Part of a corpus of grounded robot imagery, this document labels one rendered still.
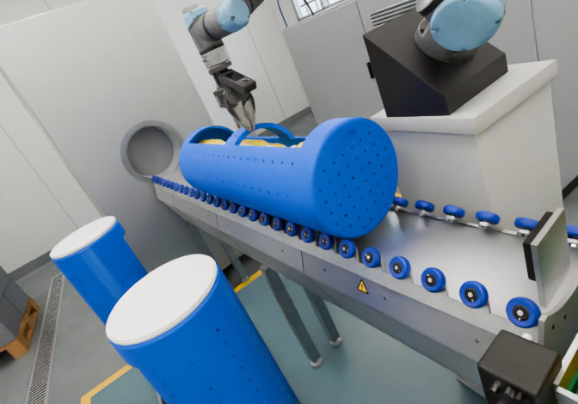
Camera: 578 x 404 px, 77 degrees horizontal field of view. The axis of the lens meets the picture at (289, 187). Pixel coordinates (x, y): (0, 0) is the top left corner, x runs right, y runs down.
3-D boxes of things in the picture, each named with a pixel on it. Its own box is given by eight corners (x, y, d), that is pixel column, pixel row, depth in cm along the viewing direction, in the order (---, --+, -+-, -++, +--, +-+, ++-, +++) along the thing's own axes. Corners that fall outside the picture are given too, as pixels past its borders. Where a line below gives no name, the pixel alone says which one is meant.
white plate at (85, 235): (87, 247, 135) (89, 249, 136) (126, 209, 160) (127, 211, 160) (34, 263, 143) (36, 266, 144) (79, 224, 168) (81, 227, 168)
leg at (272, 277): (317, 355, 181) (267, 259, 157) (324, 361, 176) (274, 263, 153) (309, 364, 179) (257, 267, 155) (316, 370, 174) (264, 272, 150)
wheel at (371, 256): (385, 255, 76) (379, 255, 75) (376, 272, 78) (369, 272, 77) (372, 242, 80) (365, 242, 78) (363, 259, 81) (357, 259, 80)
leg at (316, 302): (335, 335, 187) (291, 240, 163) (343, 340, 183) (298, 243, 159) (328, 343, 185) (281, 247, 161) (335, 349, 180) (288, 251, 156)
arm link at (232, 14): (244, -18, 92) (218, -2, 99) (222, 4, 86) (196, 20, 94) (261, 10, 96) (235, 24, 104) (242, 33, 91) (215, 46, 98)
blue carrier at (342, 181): (251, 168, 167) (220, 113, 155) (412, 192, 95) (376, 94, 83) (202, 205, 155) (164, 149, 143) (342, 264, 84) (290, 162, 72)
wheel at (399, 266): (390, 265, 75) (383, 265, 74) (402, 251, 73) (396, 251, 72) (402, 284, 72) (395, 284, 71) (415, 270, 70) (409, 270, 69)
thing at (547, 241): (554, 264, 63) (547, 205, 58) (571, 268, 61) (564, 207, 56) (529, 302, 59) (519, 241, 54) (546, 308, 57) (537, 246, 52)
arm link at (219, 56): (229, 43, 101) (205, 53, 98) (236, 58, 103) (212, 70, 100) (218, 48, 108) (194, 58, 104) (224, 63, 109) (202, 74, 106)
